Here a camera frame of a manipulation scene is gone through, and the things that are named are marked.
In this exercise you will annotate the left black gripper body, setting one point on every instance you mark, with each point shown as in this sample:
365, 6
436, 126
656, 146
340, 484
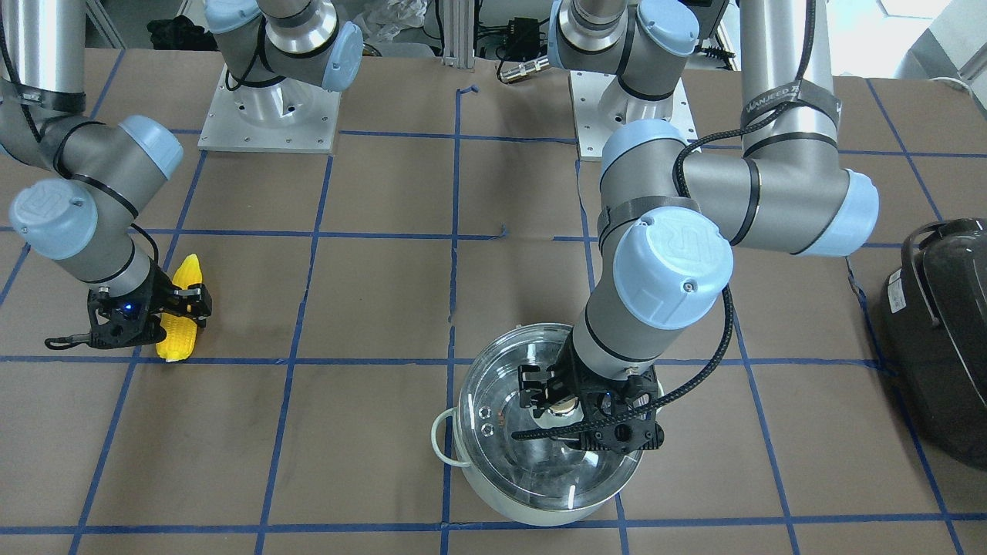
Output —
568, 375

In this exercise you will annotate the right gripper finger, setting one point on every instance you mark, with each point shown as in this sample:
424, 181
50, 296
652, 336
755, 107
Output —
195, 313
194, 297

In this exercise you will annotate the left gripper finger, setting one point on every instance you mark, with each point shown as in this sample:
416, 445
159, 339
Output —
542, 409
544, 380

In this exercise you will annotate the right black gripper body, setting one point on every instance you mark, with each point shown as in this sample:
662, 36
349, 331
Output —
160, 296

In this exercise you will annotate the yellow toy corn cob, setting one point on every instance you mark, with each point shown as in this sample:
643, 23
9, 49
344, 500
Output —
181, 332

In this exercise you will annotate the glass pot lid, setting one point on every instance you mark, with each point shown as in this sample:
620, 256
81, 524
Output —
517, 439

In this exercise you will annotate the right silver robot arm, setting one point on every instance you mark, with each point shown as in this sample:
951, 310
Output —
103, 175

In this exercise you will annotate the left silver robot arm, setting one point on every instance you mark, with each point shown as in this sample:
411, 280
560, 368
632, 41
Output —
671, 213

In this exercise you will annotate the pale green electric pot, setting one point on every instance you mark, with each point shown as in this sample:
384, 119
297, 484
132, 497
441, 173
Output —
532, 462

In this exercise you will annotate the dark brown rice cooker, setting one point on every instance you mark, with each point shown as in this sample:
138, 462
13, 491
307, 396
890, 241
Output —
934, 312

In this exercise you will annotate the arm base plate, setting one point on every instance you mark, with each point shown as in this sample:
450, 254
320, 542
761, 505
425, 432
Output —
600, 107
288, 117

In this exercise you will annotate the aluminium frame post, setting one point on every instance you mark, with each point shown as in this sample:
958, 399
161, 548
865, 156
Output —
458, 23

